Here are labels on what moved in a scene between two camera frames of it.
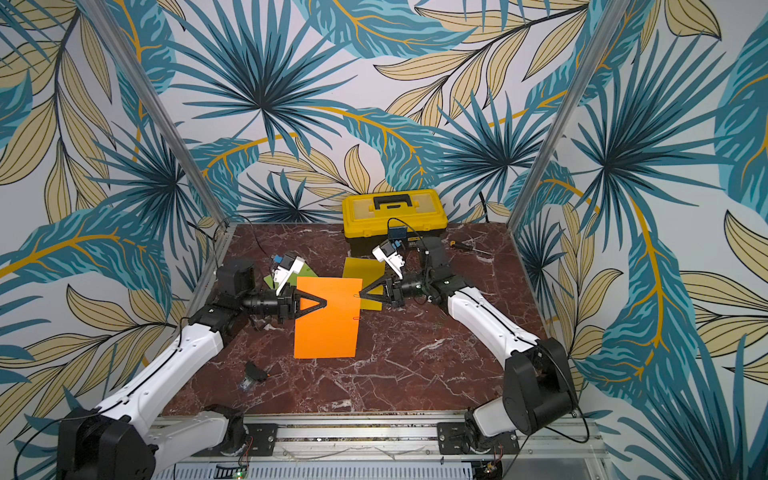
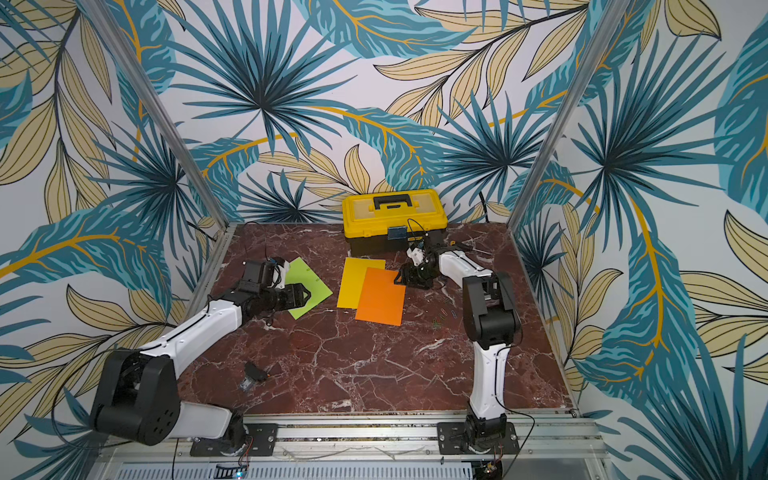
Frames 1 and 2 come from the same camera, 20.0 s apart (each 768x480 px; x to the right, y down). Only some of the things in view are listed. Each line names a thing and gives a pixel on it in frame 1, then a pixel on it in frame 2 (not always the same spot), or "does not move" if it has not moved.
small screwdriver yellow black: [463, 246] does not move
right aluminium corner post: [613, 18] does not move
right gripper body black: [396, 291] to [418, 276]
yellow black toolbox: [367, 217] does not move
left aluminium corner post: [156, 110] does not move
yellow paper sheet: [369, 271] to [351, 281]
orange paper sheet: [329, 332] to [381, 300]
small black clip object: [253, 373] does not move
